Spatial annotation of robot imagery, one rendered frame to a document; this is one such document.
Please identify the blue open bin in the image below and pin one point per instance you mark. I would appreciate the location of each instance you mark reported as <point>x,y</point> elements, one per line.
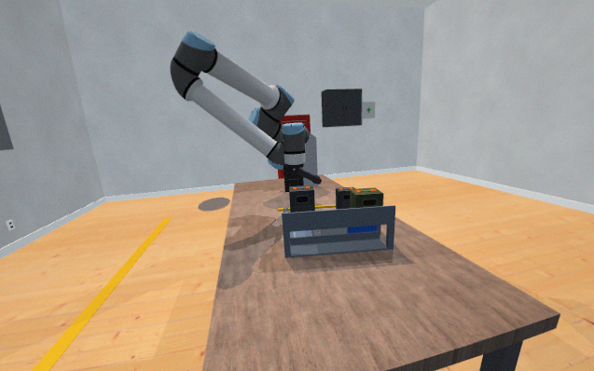
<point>361,229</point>

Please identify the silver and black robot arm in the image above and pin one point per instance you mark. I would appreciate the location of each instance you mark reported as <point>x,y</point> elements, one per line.
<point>281,144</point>

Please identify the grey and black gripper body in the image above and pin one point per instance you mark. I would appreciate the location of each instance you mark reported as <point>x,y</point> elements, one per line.
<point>291,175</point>

